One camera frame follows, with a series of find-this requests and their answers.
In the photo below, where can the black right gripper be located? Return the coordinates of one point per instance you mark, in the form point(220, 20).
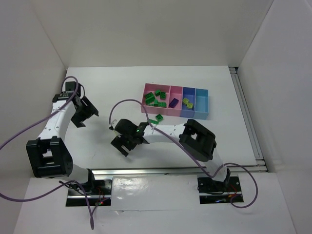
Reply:
point(124, 142)

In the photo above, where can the aluminium rail front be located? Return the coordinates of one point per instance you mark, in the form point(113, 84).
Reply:
point(164, 171)

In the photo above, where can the green lego near containers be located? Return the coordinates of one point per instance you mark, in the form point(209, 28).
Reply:
point(159, 117)

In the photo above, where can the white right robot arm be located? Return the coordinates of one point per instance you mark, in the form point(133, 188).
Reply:
point(192, 136)

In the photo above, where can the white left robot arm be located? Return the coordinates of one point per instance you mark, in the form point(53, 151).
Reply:
point(48, 155)

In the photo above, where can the lime lego brick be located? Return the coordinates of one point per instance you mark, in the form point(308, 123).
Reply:
point(185, 101)
point(189, 106)

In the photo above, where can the small pink container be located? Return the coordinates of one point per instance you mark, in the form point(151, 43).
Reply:
point(175, 92)

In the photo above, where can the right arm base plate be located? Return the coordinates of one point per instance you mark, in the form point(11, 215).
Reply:
point(214, 192)

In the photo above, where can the aluminium rail right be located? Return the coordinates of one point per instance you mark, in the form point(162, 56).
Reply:
point(247, 117)

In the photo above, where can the green long lego brick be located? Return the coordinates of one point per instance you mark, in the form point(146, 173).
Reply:
point(150, 100)

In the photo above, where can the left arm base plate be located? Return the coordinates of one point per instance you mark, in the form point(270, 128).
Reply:
point(99, 195)

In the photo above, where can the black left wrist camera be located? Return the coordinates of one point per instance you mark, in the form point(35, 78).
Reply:
point(69, 91)

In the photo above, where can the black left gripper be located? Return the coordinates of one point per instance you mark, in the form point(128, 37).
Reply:
point(86, 111)

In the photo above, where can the light blue container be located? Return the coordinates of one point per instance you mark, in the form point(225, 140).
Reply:
point(201, 103)

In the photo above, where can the purple blue container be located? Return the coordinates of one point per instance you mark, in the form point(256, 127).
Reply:
point(188, 93)

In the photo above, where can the aluminium rail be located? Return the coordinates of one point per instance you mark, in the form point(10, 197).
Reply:
point(247, 117)
point(164, 171)

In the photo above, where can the large pink container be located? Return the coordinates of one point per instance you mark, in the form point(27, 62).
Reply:
point(156, 98)

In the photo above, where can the green lego brick small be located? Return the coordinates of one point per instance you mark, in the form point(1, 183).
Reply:
point(162, 104)

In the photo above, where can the purple lego brick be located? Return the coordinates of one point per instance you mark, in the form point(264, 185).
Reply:
point(173, 103)

